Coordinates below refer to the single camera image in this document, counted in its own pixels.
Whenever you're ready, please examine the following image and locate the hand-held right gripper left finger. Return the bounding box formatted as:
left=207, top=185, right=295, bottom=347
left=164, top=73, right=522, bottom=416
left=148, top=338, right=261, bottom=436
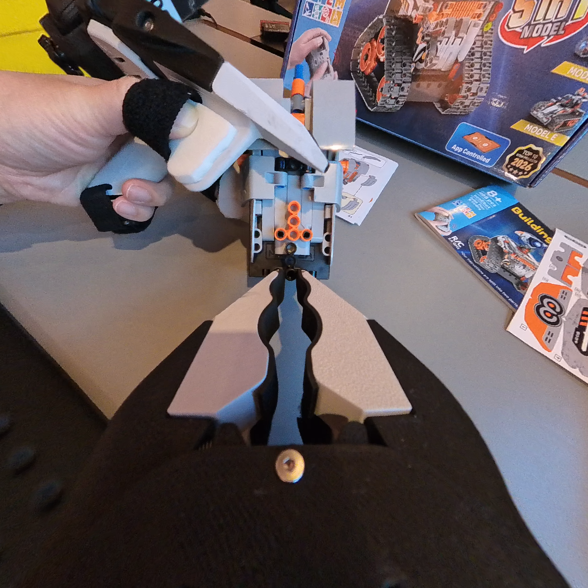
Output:
left=168, top=273, right=282, bottom=443

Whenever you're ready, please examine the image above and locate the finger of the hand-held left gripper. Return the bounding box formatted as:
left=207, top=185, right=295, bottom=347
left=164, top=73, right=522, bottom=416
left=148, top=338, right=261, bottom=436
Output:
left=212, top=63, right=330, bottom=173

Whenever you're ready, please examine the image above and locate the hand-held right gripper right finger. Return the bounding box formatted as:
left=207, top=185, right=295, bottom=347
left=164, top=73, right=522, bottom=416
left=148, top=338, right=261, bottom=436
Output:
left=297, top=273, right=411, bottom=434

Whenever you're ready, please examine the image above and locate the grey building block robot body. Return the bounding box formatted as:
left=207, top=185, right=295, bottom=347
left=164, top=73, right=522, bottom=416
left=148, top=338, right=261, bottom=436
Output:
left=216, top=78, right=359, bottom=281

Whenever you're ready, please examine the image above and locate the yellow plastic bin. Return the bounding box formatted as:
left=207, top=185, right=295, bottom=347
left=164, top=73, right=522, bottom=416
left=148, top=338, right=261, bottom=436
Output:
left=0, top=0, right=56, bottom=74

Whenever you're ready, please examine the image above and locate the grey desk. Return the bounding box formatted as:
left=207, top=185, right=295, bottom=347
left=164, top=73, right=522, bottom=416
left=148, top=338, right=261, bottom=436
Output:
left=0, top=120, right=588, bottom=515

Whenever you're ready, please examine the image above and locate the person's left hand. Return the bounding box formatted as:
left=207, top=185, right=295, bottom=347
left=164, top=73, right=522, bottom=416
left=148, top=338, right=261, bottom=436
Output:
left=0, top=72, right=201, bottom=222

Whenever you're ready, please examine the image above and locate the open instruction manual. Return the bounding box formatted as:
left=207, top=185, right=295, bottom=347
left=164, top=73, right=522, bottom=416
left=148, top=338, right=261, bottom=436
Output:
left=336, top=147, right=398, bottom=226

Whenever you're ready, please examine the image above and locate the blue instruction booklet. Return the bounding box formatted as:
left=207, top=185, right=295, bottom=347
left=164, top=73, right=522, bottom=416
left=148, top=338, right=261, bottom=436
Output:
left=416, top=187, right=556, bottom=308

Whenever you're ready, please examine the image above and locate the blue robot kit box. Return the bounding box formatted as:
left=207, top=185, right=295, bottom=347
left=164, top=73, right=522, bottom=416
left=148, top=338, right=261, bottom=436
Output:
left=281, top=0, right=588, bottom=189

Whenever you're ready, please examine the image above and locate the robot sticker sheet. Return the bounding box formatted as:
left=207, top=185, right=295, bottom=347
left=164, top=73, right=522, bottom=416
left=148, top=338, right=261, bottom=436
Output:
left=507, top=230, right=588, bottom=385

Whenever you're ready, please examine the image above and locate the black perforated chair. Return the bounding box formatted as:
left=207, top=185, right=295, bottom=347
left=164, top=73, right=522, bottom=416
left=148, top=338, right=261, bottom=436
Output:
left=0, top=303, right=111, bottom=588

